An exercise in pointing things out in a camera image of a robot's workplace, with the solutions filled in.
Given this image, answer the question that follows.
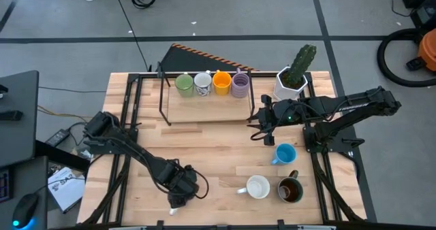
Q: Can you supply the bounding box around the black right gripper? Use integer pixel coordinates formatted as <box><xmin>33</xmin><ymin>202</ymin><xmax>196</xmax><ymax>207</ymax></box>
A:
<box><xmin>247</xmin><ymin>94</ymin><xmax>287</xmax><ymax>146</ymax></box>

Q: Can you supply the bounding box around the light blue mug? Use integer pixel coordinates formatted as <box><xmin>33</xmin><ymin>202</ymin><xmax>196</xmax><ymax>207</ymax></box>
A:
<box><xmin>270</xmin><ymin>143</ymin><xmax>298</xmax><ymax>166</ymax></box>

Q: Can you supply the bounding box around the lilac ribbed mug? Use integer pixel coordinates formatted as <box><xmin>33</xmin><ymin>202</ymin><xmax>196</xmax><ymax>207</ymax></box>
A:
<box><xmin>230</xmin><ymin>67</ymin><xmax>251</xmax><ymax>99</ymax></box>

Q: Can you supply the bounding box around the orange mug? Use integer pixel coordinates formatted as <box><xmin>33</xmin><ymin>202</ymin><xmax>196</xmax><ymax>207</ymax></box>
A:
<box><xmin>212</xmin><ymin>69</ymin><xmax>232</xmax><ymax>97</ymax></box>

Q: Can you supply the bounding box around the white mug with black print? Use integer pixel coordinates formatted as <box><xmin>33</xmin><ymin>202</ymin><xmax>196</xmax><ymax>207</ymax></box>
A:
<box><xmin>193</xmin><ymin>69</ymin><xmax>213</xmax><ymax>97</ymax></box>

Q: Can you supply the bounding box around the dark brown mug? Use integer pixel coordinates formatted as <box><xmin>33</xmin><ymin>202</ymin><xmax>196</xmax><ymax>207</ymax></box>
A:
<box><xmin>277</xmin><ymin>169</ymin><xmax>304</xmax><ymax>204</ymax></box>

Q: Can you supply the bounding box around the green mug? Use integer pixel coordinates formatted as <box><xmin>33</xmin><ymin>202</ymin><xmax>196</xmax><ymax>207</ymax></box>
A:
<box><xmin>174</xmin><ymin>72</ymin><xmax>195</xmax><ymax>98</ymax></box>

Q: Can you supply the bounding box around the white hexagonal plant pot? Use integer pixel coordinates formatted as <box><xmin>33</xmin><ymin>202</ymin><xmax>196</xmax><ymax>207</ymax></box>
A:
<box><xmin>272</xmin><ymin>65</ymin><xmax>309</xmax><ymax>101</ymax></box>

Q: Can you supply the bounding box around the green cactus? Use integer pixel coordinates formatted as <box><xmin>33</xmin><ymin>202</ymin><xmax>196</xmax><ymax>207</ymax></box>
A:
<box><xmin>284</xmin><ymin>44</ymin><xmax>317</xmax><ymax>88</ymax></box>

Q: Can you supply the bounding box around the black ramp with orange stripes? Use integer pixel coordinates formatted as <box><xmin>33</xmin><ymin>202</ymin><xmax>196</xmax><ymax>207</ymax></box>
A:
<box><xmin>159</xmin><ymin>43</ymin><xmax>260</xmax><ymax>73</ymax></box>

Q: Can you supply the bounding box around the white printed booklet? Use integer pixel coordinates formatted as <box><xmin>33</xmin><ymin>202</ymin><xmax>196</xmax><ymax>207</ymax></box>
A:
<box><xmin>47</xmin><ymin>167</ymin><xmax>86</xmax><ymax>213</ymax></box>

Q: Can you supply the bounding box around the black power adapter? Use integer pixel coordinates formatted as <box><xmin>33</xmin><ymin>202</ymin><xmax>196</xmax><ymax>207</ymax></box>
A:
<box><xmin>45</xmin><ymin>129</ymin><xmax>71</xmax><ymax>148</ymax></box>

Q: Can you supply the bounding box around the black computer mouse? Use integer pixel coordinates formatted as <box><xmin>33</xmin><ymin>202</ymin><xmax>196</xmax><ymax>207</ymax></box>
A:
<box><xmin>12</xmin><ymin>193</ymin><xmax>39</xmax><ymax>229</ymax></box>

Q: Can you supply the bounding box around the dark grey desk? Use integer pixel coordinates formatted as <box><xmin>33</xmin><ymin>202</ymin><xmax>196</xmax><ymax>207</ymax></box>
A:
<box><xmin>0</xmin><ymin>69</ymin><xmax>48</xmax><ymax>230</ymax></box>

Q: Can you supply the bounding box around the black keyboard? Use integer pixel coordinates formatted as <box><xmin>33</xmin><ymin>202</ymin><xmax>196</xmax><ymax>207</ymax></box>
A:
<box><xmin>0</xmin><ymin>168</ymin><xmax>14</xmax><ymax>203</ymax></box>

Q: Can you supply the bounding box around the orange vacuum cleaner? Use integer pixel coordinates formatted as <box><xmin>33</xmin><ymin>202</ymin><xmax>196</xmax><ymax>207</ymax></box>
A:
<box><xmin>417</xmin><ymin>28</ymin><xmax>436</xmax><ymax>71</ymax></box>

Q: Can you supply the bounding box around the small black desk item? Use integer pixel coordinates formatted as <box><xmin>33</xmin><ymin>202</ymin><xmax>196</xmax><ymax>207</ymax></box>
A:
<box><xmin>0</xmin><ymin>110</ymin><xmax>24</xmax><ymax>121</ymax></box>

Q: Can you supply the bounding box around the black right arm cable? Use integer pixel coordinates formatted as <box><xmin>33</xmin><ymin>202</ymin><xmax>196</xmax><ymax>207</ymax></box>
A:
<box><xmin>250</xmin><ymin>129</ymin><xmax>272</xmax><ymax>142</ymax></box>

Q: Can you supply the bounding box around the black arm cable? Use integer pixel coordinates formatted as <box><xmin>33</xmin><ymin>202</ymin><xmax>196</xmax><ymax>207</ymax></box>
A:
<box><xmin>185</xmin><ymin>167</ymin><xmax>209</xmax><ymax>200</ymax></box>
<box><xmin>250</xmin><ymin>129</ymin><xmax>272</xmax><ymax>142</ymax></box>

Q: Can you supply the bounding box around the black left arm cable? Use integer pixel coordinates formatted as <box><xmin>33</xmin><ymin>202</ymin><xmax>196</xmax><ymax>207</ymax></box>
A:
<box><xmin>185</xmin><ymin>167</ymin><xmax>209</xmax><ymax>200</ymax></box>

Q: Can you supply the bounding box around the wooden rack with black frame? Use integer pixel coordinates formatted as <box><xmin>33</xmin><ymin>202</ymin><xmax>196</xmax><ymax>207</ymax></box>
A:
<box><xmin>157</xmin><ymin>62</ymin><xmax>257</xmax><ymax>126</ymax></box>

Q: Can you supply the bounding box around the black aluminium rig frame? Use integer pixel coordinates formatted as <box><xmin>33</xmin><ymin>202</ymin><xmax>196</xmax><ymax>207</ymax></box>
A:
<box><xmin>81</xmin><ymin>71</ymin><xmax>367</xmax><ymax>230</ymax></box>

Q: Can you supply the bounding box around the black vacuum hose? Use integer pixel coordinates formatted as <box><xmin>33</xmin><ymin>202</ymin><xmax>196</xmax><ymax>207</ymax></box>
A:
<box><xmin>377</xmin><ymin>28</ymin><xmax>436</xmax><ymax>88</ymax></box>

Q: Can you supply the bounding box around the yellow cable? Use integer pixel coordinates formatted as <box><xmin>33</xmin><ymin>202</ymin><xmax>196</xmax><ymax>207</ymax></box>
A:
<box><xmin>37</xmin><ymin>105</ymin><xmax>89</xmax><ymax>120</ymax></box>

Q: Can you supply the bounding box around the long black floor cable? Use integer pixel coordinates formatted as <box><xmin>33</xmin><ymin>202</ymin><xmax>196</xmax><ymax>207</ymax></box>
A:
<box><xmin>111</xmin><ymin>0</ymin><xmax>151</xmax><ymax>71</ymax></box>

